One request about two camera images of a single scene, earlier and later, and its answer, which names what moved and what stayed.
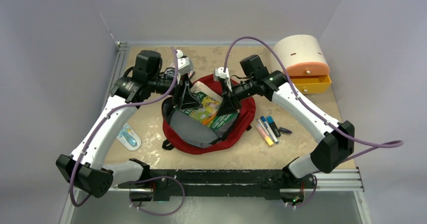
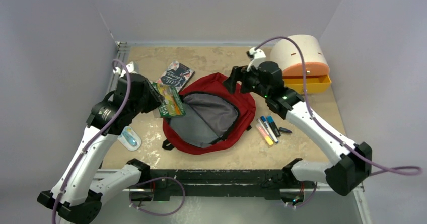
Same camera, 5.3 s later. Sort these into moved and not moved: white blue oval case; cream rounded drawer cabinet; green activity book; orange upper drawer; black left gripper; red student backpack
Moved: black left gripper; green activity book
Not moved: red student backpack; white blue oval case; orange upper drawer; cream rounded drawer cabinet
